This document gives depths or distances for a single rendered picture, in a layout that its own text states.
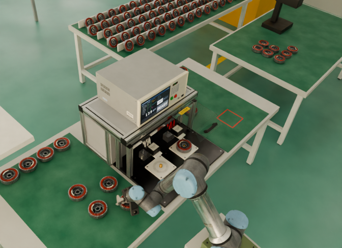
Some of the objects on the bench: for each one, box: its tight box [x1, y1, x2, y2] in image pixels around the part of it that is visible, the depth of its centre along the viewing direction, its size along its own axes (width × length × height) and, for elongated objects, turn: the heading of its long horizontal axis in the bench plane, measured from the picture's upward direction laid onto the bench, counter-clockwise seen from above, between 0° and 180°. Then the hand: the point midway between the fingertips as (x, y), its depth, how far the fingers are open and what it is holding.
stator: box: [176, 139, 192, 153], centre depth 240 cm, size 11×11×4 cm
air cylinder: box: [163, 131, 175, 143], centre depth 247 cm, size 5×8×6 cm
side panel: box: [79, 111, 113, 166], centre depth 224 cm, size 28×3×32 cm, turn 44°
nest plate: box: [169, 137, 198, 160], centre depth 242 cm, size 15×15×1 cm
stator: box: [68, 184, 88, 202], centre depth 209 cm, size 11×11×4 cm
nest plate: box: [145, 155, 177, 180], centre depth 227 cm, size 15×15×1 cm
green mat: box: [0, 133, 165, 248], centre depth 209 cm, size 94×61×1 cm, turn 44°
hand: (127, 201), depth 208 cm, fingers open, 14 cm apart
